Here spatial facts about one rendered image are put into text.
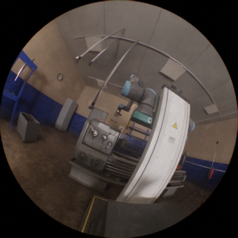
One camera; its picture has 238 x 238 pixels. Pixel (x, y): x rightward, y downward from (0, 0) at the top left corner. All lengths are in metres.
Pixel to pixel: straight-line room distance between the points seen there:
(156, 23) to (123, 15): 0.72
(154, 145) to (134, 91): 0.44
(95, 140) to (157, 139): 1.03
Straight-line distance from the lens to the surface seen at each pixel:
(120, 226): 0.48
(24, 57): 2.72
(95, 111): 4.83
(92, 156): 1.28
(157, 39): 2.21
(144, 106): 0.64
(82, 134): 1.42
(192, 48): 2.33
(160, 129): 0.55
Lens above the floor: 1.25
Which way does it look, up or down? 10 degrees up
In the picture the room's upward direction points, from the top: 23 degrees clockwise
